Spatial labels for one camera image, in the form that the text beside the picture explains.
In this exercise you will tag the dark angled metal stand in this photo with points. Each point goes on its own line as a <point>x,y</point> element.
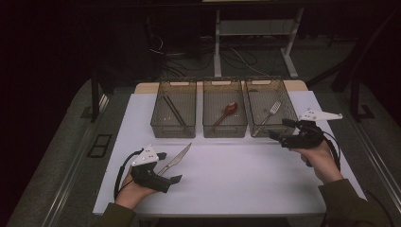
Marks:
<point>354,85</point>

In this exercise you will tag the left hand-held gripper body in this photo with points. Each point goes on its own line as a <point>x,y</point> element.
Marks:
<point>148,178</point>

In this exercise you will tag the white metal stand frame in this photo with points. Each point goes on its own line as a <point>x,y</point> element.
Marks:
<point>217,47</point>

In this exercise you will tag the black metal stand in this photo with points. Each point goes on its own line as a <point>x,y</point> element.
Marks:
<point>94,94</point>

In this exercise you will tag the person's right hand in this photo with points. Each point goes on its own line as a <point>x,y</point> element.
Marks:
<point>321,164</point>

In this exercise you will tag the brown wooden spoon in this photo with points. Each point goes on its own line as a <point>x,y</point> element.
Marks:
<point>231,108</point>

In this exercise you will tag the silver metal knife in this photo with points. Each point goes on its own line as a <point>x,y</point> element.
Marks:
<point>179,156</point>

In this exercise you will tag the clear brown plastic bin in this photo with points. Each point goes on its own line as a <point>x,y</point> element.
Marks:
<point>214,104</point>
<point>258,104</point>
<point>186,104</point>

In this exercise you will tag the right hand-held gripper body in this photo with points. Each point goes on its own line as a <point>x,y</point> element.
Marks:
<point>304,138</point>

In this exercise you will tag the person's left hand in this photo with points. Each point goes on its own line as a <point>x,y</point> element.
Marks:
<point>130,194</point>

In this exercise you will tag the silver metal fork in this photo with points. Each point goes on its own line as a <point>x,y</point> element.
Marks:
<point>274,108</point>

